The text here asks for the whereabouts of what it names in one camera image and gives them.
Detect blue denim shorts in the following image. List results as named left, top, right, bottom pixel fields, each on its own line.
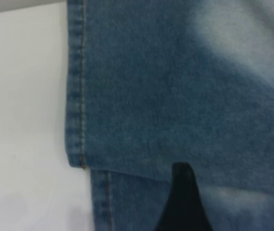
left=64, top=0, right=274, bottom=231

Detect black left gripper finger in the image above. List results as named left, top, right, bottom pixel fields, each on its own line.
left=155, top=162, right=214, bottom=231

